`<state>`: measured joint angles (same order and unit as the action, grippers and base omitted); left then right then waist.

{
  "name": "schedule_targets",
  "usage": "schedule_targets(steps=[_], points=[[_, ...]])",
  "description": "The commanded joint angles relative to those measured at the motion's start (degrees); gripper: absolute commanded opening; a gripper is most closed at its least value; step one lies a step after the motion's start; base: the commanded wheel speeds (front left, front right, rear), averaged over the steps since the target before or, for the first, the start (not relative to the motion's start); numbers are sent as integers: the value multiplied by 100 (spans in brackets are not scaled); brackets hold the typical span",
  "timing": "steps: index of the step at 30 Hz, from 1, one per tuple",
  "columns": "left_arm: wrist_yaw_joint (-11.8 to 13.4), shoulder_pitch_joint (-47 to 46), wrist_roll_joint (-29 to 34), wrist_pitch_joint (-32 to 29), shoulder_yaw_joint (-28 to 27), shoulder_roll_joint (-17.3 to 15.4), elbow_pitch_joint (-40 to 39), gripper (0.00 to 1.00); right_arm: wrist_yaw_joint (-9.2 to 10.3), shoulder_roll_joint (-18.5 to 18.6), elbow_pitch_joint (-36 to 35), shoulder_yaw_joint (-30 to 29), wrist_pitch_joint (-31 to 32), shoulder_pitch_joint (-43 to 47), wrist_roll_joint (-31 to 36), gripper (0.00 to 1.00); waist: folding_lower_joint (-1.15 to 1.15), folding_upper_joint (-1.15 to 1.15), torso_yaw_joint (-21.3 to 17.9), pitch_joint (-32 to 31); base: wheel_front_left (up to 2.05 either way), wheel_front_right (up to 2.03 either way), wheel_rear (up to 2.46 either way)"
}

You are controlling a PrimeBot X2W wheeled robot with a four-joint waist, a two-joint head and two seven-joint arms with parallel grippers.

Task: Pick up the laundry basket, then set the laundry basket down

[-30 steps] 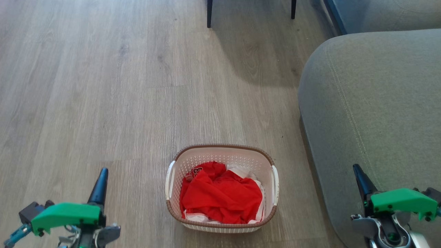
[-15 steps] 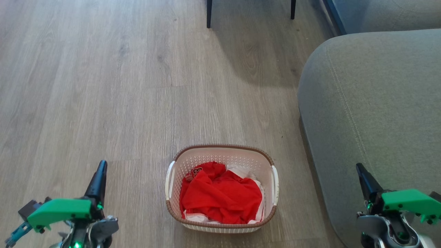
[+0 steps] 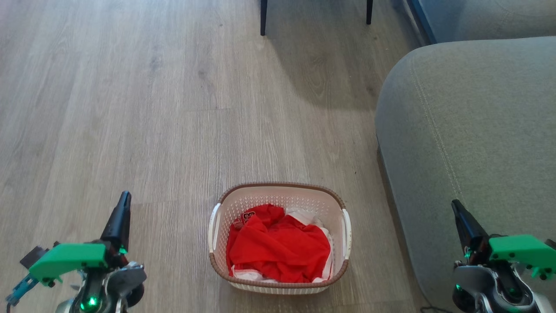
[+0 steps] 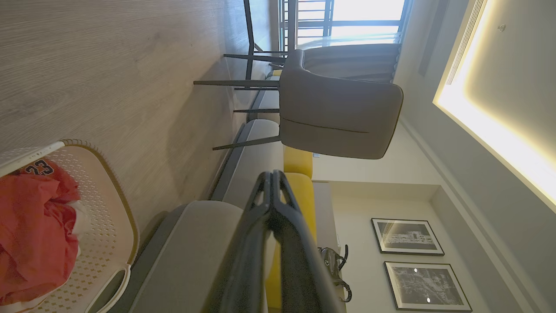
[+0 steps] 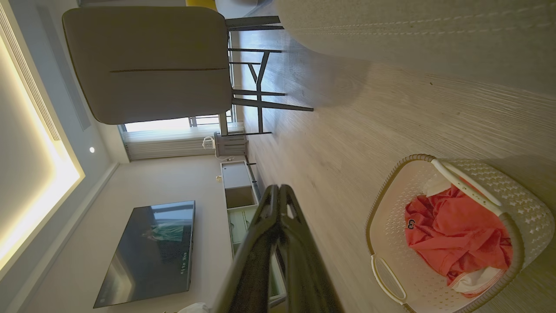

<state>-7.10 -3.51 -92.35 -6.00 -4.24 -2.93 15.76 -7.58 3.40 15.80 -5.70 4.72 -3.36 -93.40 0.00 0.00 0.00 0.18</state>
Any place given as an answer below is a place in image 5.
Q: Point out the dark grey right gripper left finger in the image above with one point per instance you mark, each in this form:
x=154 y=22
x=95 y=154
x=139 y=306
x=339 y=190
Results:
x=252 y=269

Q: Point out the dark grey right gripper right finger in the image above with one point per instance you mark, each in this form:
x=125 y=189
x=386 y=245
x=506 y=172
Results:
x=304 y=274

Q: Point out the white perforated plastic laundry basket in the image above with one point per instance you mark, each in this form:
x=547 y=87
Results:
x=391 y=226

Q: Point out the white and grey tv cabinet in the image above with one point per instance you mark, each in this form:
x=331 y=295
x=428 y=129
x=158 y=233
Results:
x=238 y=191

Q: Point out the black flat screen television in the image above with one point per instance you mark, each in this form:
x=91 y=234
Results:
x=150 y=252

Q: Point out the small grey box appliance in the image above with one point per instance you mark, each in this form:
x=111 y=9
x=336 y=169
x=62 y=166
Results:
x=230 y=145

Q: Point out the grey window curtain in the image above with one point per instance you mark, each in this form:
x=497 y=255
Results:
x=173 y=145

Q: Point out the red jersey garment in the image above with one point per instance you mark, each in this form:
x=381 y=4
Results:
x=460 y=234

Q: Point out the window with dark railing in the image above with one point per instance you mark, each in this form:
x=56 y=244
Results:
x=165 y=124

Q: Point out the grey upholstered dining chair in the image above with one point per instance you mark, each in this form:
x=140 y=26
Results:
x=147 y=65

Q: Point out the small yellow sofa cushion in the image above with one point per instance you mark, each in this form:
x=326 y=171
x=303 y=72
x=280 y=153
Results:
x=202 y=3

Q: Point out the grey fabric sofa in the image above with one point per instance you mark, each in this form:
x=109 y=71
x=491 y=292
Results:
x=434 y=30

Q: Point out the black metal table frame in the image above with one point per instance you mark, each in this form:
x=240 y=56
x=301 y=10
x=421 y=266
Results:
x=259 y=78

